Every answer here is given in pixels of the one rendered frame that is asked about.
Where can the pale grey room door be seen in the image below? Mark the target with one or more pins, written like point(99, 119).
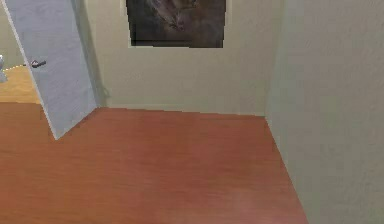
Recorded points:
point(56, 66)

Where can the dark framed wall picture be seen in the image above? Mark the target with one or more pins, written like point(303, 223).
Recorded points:
point(176, 23)

